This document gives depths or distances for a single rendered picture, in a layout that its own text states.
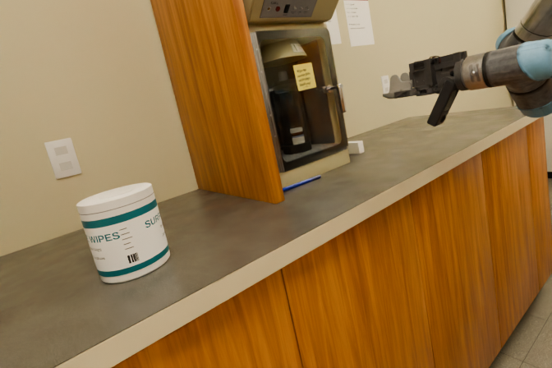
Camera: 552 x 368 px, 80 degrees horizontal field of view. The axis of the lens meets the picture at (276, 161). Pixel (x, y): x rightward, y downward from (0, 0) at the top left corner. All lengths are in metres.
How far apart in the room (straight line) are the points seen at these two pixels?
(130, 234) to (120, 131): 0.64
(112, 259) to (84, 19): 0.84
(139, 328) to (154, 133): 0.83
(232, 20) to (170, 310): 0.63
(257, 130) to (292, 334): 0.46
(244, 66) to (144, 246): 0.46
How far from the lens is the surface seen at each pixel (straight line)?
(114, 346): 0.54
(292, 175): 1.00
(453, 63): 0.86
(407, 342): 1.08
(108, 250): 0.66
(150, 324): 0.54
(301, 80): 1.03
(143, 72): 1.27
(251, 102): 0.83
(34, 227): 1.22
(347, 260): 0.79
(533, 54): 0.80
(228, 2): 0.87
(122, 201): 0.63
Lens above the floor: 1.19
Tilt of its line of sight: 10 degrees down
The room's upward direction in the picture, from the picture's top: 12 degrees counter-clockwise
